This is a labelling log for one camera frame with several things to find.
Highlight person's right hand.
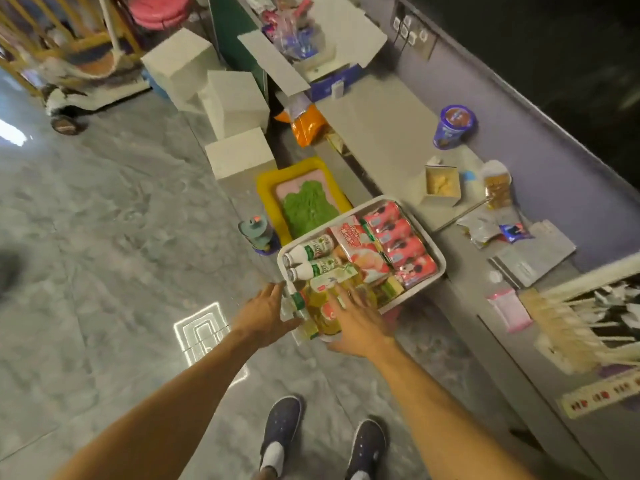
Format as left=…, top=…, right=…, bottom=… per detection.
left=327, top=286, right=397, bottom=360

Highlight person's left hand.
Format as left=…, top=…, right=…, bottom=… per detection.
left=232, top=282, right=304, bottom=349

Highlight white plastic tray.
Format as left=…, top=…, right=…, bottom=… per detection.
left=277, top=195, right=448, bottom=343

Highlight person's right forearm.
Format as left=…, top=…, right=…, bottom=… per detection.
left=367, top=340, right=538, bottom=480

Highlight person's left forearm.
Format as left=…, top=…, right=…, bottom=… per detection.
left=50, top=329, right=262, bottom=480

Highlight clear bottle with green cap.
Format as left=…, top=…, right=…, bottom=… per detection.
left=284, top=282, right=321, bottom=341

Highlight yellow drink bottle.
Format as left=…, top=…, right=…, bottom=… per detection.
left=304, top=264, right=379, bottom=339

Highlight white bottle with green label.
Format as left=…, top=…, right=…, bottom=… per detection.
left=282, top=234, right=337, bottom=268
left=287, top=257, right=347, bottom=283

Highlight yellow-green small carton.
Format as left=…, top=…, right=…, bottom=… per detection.
left=374, top=275, right=406, bottom=308

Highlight teal toy figure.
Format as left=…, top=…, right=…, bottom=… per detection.
left=238, top=214, right=281, bottom=257

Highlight person's left dark shoe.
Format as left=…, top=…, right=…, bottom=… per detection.
left=258, top=394, right=305, bottom=478

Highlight person's dark shoe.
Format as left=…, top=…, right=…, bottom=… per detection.
left=258, top=394, right=305, bottom=478
left=344, top=418, right=389, bottom=480

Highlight red and white snack packet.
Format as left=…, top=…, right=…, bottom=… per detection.
left=329, top=216, right=394, bottom=285

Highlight person's right dark shoe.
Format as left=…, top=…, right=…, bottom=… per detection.
left=344, top=418, right=389, bottom=480

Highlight green cloth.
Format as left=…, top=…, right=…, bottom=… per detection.
left=282, top=180, right=342, bottom=239

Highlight yellow tray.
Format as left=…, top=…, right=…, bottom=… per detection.
left=256, top=156, right=354, bottom=247

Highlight pink mat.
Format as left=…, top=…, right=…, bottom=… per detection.
left=274, top=169, right=332, bottom=205

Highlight pink packet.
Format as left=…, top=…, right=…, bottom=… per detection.
left=486, top=288, right=534, bottom=334

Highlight thin wooden stick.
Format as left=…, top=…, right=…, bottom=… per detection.
left=431, top=197, right=492, bottom=234

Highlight silver wrapper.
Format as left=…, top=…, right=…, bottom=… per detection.
left=455, top=214, right=502, bottom=249

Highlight small open cardboard box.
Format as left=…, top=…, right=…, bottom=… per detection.
left=422, top=164, right=463, bottom=208

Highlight orange snack bag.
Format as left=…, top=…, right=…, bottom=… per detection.
left=274, top=104, right=329, bottom=148

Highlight blue snack wrapper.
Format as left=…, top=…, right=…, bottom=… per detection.
left=498, top=223, right=534, bottom=244

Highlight grey flat pouch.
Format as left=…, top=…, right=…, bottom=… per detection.
left=489, top=219, right=578, bottom=289

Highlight clear bag of brown snack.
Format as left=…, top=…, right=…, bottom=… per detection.
left=480, top=159, right=514, bottom=211

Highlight bundle of wooden chopsticks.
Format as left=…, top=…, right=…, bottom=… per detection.
left=519, top=252, right=640, bottom=376

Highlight blue instant noodle cup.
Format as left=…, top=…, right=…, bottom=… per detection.
left=432, top=105, right=477, bottom=151

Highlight white strip with red marks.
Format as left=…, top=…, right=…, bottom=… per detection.
left=556, top=369, right=640, bottom=421

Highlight large white foam block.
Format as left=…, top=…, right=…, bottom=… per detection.
left=141, top=28, right=222, bottom=114

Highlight pile of white plastic spoons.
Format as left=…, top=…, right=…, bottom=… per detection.
left=589, top=281, right=640, bottom=345

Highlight clear plastic bags of goods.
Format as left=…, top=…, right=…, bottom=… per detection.
left=259, top=0, right=327, bottom=62

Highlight green cabinet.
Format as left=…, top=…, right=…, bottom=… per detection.
left=207, top=0, right=269, bottom=98

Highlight open white and blue carton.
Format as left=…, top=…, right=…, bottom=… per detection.
left=237, top=0, right=389, bottom=103

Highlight pink plastic stool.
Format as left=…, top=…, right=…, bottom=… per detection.
left=127, top=0, right=195, bottom=31

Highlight yellow wooden cart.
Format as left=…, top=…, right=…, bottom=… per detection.
left=0, top=0, right=152, bottom=136

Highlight wall socket panel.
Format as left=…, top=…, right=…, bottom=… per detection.
left=389, top=0, right=439, bottom=61

